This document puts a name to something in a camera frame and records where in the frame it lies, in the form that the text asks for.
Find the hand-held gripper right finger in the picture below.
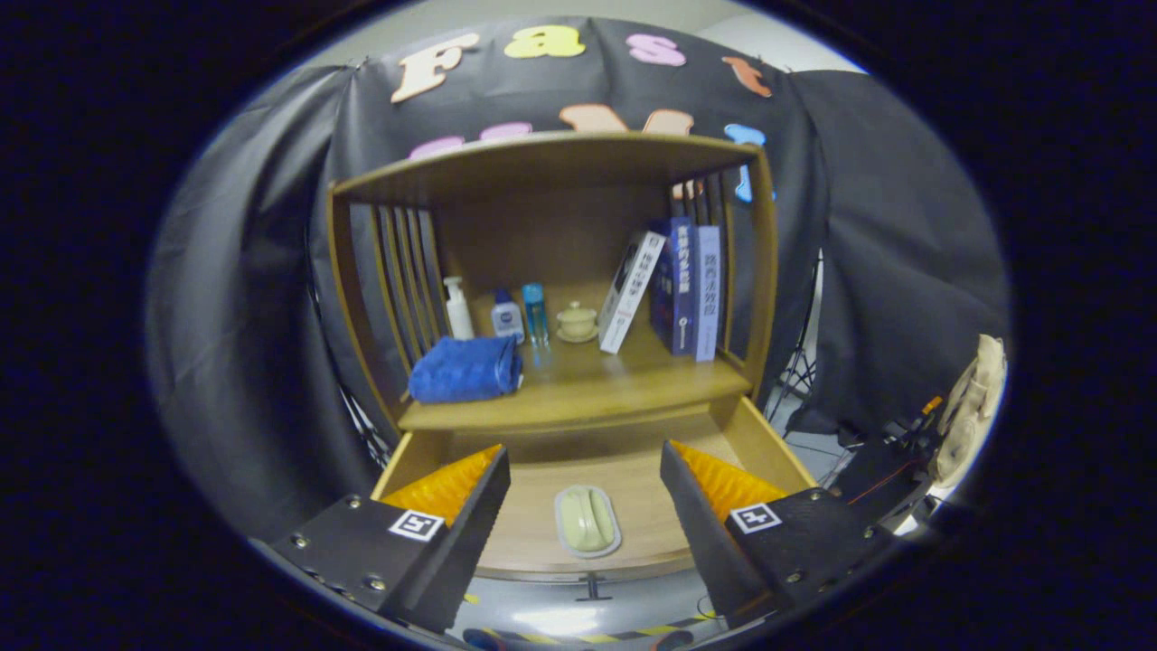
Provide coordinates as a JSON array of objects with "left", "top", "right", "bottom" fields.
[{"left": 660, "top": 440, "right": 898, "bottom": 629}]

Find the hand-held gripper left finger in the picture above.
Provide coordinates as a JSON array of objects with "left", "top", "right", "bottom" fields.
[{"left": 249, "top": 445, "right": 512, "bottom": 634}]

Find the wooden drawer with black knob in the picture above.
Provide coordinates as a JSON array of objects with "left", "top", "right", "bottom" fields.
[{"left": 371, "top": 395, "right": 819, "bottom": 602}]

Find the green handled cleaning sponge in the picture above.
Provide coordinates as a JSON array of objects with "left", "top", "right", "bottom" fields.
[{"left": 554, "top": 485, "right": 623, "bottom": 559}]

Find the wooden countertop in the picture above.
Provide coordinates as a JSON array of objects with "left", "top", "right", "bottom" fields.
[{"left": 398, "top": 280, "right": 753, "bottom": 433}]

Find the wooden cabinet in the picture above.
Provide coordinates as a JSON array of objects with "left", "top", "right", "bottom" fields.
[{"left": 327, "top": 131, "right": 780, "bottom": 444}]

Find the black tripod stand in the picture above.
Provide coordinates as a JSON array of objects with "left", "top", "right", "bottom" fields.
[
  {"left": 764, "top": 253, "right": 828, "bottom": 426},
  {"left": 307, "top": 271, "right": 390, "bottom": 471}
]

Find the blue rolled towel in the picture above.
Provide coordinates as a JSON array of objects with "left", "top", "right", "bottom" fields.
[{"left": 408, "top": 335, "right": 524, "bottom": 404}]

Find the white bottle with blue cap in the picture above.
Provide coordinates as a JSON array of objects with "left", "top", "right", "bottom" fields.
[{"left": 491, "top": 289, "right": 526, "bottom": 344}]

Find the white pump bottle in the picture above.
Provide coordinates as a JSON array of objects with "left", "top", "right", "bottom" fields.
[{"left": 443, "top": 276, "right": 475, "bottom": 341}]

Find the clear blue bottle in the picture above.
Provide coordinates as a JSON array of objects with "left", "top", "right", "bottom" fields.
[{"left": 522, "top": 283, "right": 550, "bottom": 349}]

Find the light blue book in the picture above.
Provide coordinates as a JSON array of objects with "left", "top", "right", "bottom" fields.
[{"left": 693, "top": 225, "right": 723, "bottom": 363}]

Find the beige lidded teacup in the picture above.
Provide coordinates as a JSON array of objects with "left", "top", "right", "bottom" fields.
[{"left": 555, "top": 301, "right": 599, "bottom": 344}]

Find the dark blue book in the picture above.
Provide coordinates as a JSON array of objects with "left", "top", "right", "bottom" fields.
[{"left": 649, "top": 216, "right": 699, "bottom": 356}]

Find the white book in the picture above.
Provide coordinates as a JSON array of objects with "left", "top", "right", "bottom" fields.
[{"left": 598, "top": 230, "right": 667, "bottom": 354}]

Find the tan fabric object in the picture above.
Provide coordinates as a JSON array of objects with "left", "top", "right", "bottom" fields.
[{"left": 929, "top": 335, "right": 1007, "bottom": 489}]

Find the black backdrop cloth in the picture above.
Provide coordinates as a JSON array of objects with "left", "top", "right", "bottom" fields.
[{"left": 145, "top": 16, "right": 1011, "bottom": 543}]

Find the dark equipment with cables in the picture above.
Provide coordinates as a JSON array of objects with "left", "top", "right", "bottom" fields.
[{"left": 814, "top": 398, "right": 950, "bottom": 534}]

